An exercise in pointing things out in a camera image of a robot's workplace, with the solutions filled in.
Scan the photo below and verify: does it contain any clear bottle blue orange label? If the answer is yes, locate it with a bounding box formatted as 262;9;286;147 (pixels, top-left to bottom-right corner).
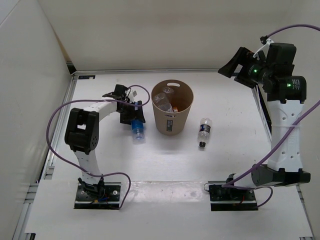
152;86;175;113

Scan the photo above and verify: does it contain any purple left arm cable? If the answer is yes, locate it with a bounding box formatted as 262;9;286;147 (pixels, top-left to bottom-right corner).
46;84;151;210

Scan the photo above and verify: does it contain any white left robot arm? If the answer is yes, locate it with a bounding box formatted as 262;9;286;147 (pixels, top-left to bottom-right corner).
64;84;146;200

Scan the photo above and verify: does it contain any orange packet inside bin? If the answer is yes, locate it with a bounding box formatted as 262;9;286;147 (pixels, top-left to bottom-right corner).
172;106;179;113

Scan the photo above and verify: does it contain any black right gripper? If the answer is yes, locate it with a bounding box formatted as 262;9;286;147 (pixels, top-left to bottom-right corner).
217;47;273;89

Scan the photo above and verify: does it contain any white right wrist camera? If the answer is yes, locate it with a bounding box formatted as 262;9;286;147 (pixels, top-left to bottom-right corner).
253;35;274;59

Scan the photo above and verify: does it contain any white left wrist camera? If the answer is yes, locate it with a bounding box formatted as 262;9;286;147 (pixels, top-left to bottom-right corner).
127;89;137;104

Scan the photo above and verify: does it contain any clear bottle blue cap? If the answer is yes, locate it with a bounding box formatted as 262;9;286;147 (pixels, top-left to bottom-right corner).
131;119;145;144

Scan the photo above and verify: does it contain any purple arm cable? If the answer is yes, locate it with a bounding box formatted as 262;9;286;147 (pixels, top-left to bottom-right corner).
221;23;320;208
46;84;151;210

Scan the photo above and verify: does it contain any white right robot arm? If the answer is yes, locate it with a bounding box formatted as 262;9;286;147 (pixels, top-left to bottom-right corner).
218;42;311;200

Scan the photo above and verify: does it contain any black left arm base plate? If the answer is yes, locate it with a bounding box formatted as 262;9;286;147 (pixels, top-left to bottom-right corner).
73;182;122;210

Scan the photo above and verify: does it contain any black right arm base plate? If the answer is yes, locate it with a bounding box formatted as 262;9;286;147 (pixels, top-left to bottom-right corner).
203;182;258;212

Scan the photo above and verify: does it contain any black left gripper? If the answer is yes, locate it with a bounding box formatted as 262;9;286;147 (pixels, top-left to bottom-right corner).
117;101;146;126

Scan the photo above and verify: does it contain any clear bottle black label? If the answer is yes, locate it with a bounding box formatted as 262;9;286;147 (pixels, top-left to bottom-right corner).
197;118;213;149

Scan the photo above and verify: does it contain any beige round waste bin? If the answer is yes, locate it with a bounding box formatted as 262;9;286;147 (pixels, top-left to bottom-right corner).
151;79;194;136

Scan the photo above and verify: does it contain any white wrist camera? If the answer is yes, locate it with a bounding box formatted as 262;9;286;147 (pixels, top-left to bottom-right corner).
253;35;274;59
127;89;137;104

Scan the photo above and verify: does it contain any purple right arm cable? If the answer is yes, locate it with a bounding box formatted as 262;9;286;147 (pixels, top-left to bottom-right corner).
221;23;320;208

